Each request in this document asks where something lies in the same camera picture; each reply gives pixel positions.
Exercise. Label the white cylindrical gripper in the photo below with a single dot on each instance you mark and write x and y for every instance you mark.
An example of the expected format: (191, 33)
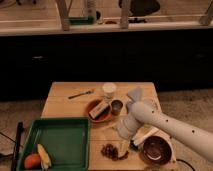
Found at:
(128, 126)

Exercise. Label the dark grape bunch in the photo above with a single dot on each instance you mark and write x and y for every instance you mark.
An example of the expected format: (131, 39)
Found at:
(112, 152)

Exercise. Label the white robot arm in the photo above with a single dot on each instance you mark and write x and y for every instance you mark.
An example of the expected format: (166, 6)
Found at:
(141, 113)

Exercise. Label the small metal cup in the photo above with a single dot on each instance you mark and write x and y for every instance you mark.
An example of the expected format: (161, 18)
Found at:
(116, 106)

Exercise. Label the grey cloth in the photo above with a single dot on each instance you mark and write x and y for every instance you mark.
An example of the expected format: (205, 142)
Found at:
(135, 94)

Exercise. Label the wooden block sponge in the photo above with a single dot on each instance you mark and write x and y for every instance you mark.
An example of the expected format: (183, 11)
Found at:
(98, 108)

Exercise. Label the dark brown bowl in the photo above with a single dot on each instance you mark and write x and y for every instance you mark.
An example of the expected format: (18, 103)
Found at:
(156, 150)

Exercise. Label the white cup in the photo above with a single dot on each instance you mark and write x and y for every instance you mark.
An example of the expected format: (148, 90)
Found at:
(109, 90)

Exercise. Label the metal fork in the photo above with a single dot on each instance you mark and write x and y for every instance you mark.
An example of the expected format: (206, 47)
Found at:
(80, 94)

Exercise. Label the green plastic tray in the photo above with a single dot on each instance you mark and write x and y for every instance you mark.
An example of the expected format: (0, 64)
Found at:
(66, 140)

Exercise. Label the yellow corn cob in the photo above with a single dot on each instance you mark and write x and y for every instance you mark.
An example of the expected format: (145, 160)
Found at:
(45, 159)

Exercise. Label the orange fruit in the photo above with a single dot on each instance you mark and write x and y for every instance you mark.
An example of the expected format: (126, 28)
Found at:
(32, 161)

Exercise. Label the black pole beside table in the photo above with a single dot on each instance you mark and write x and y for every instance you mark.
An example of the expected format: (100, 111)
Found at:
(17, 145)

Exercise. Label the white handled brush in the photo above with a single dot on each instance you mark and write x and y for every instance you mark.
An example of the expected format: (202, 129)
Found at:
(141, 136)

